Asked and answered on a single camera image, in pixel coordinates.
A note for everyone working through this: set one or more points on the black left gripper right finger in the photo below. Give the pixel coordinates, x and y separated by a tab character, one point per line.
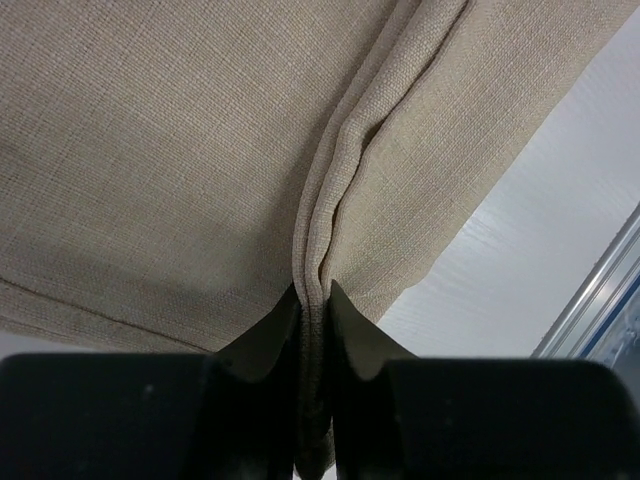
398	416

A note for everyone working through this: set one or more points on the beige cloth napkin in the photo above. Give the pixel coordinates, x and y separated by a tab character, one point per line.
169	168

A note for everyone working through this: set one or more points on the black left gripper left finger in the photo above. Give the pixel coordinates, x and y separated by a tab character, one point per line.
226	415

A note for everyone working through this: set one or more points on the aluminium front rail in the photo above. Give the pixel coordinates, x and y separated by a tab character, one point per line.
592	310

